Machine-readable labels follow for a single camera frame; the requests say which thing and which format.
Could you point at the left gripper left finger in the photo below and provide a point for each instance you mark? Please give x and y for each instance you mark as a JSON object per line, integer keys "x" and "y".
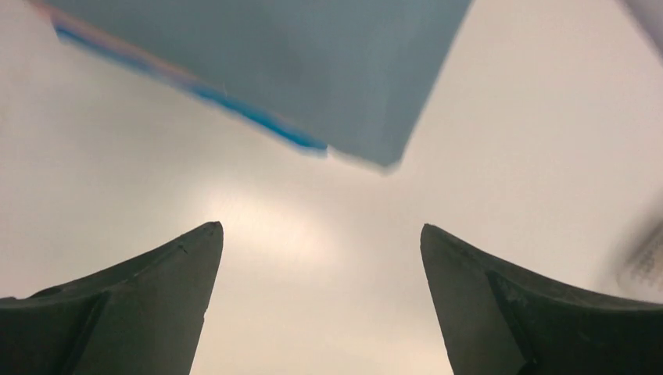
{"x": 142, "y": 316}

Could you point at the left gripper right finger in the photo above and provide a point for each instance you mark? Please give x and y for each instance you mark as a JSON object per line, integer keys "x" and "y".
{"x": 499, "y": 318}

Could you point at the grey-blue t shirt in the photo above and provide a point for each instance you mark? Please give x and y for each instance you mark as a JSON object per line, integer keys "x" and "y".
{"x": 353, "y": 74}

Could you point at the blue folded t shirt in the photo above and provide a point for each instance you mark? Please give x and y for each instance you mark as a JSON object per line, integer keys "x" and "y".
{"x": 262, "y": 119}

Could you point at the pink folded t shirt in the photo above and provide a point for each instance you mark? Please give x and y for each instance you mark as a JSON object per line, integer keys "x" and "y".
{"x": 70, "y": 28}

